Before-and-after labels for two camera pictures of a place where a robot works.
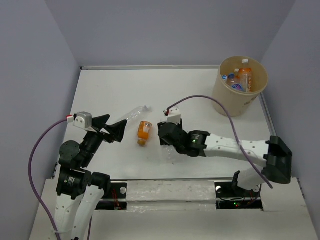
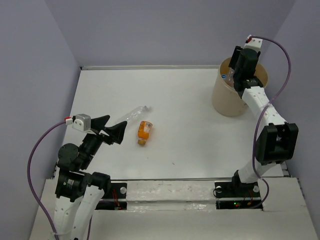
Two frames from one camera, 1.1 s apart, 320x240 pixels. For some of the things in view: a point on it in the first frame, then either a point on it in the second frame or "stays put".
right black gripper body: x=180 y=126 -> x=236 y=74
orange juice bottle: x=143 y=130 stays put
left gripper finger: x=115 y=133 stays put
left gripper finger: x=98 y=122 stays put
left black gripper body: x=92 y=140 stays put
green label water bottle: x=169 y=154 -> x=230 y=80
